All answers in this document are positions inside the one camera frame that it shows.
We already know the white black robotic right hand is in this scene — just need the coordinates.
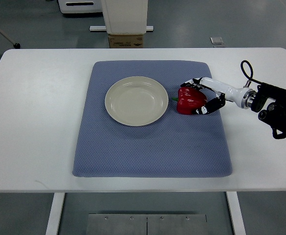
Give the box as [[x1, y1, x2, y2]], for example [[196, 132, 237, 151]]
[[181, 77, 256, 115]]

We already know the red bell pepper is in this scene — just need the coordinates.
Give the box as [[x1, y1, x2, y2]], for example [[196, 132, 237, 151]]
[[172, 87, 207, 115]]

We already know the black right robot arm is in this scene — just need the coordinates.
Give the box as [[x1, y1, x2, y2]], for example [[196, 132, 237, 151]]
[[241, 60, 286, 139]]

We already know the cream round plate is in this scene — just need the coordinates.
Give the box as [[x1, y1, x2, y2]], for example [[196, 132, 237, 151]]
[[105, 76, 169, 127]]

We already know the metal floor plate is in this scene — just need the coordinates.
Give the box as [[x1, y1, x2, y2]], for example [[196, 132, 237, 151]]
[[86, 214, 209, 235]]

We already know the grey floor outlet cover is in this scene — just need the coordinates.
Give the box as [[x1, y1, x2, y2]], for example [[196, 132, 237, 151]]
[[210, 37, 224, 45]]

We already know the blue textured mat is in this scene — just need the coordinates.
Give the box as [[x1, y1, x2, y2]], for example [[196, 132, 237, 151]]
[[72, 60, 232, 178]]

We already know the white table leg right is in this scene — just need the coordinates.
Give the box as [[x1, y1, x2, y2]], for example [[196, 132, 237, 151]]
[[226, 191, 246, 235]]

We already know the white table leg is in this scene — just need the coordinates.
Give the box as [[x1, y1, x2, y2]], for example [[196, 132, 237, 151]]
[[226, 191, 246, 235], [45, 192, 65, 235]]

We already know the cardboard box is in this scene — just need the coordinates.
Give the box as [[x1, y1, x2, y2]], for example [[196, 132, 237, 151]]
[[108, 34, 144, 48]]

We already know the white machine with slot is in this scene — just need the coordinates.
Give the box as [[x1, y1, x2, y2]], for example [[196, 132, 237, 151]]
[[57, 0, 102, 14]]

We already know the white table leg left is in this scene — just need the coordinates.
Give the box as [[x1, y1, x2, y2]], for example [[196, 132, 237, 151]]
[[45, 192, 65, 235]]

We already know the white pedestal column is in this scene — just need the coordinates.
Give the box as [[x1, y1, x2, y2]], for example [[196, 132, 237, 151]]
[[89, 0, 154, 35]]

